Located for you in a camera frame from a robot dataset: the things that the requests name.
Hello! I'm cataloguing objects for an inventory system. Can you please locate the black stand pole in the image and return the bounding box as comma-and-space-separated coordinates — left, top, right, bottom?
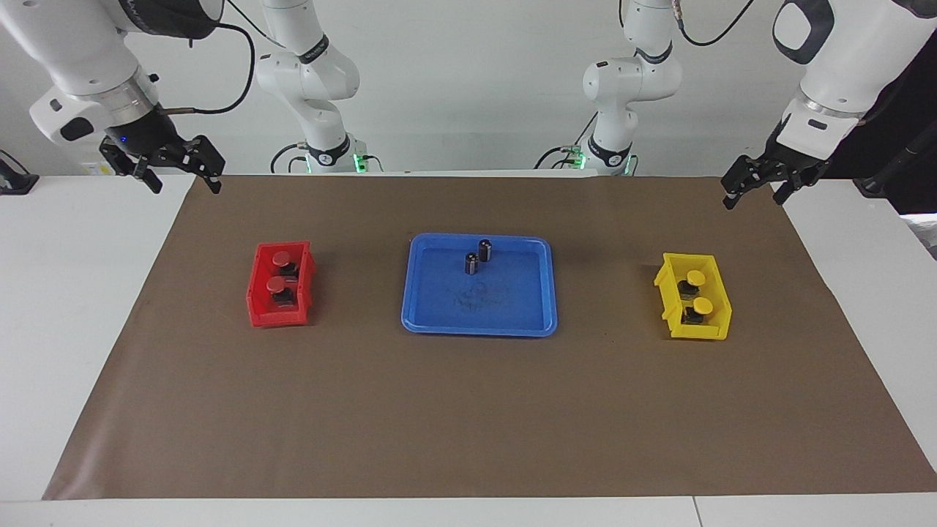
860, 121, 937, 198

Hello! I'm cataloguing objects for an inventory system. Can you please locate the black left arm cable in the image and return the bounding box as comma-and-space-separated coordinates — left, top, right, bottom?
619, 0, 755, 47

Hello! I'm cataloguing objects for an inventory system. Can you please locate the blue plastic tray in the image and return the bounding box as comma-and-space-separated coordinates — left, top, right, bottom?
400, 233, 559, 337

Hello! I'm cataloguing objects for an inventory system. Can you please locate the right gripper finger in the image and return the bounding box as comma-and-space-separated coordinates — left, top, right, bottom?
192, 135, 225, 195
132, 157, 163, 195

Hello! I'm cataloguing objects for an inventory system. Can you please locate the black base cable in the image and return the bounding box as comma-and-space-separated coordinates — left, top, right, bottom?
269, 143, 308, 174
533, 110, 597, 171

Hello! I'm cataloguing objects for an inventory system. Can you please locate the red plastic bin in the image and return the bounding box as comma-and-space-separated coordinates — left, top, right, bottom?
246, 241, 317, 328

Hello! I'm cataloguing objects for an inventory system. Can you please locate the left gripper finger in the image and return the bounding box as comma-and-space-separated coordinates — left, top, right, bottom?
721, 155, 766, 211
772, 174, 806, 206

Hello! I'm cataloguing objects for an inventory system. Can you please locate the yellow plastic bin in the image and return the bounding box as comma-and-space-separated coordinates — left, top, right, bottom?
653, 253, 732, 341

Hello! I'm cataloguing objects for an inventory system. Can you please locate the white flat object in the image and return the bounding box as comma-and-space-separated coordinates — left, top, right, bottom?
906, 214, 937, 261

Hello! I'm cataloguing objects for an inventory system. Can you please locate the black background panel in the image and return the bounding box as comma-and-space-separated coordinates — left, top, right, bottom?
827, 44, 937, 214

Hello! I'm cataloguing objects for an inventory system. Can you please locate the black table clamp mount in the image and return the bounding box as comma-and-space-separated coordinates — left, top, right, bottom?
0, 150, 40, 195

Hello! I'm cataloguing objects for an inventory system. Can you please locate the brown paper mat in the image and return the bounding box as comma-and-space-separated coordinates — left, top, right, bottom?
42, 174, 937, 501

